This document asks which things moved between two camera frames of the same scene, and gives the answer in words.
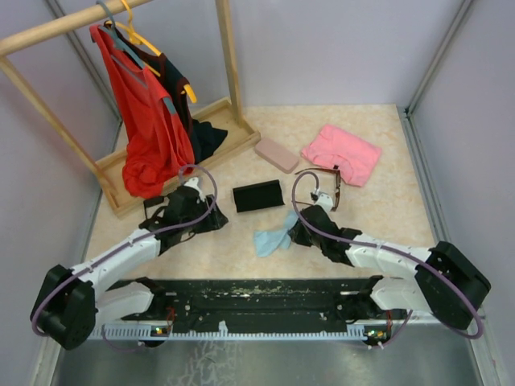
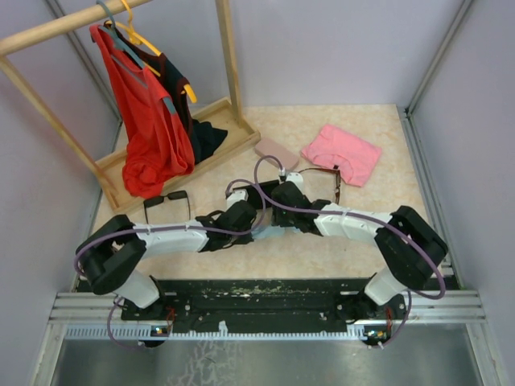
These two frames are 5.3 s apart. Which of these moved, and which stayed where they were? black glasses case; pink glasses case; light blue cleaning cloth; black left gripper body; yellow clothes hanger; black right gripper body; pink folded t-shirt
Moved: light blue cleaning cloth; black left gripper body; black right gripper body
Stayed: pink folded t-shirt; black glasses case; yellow clothes hanger; pink glasses case
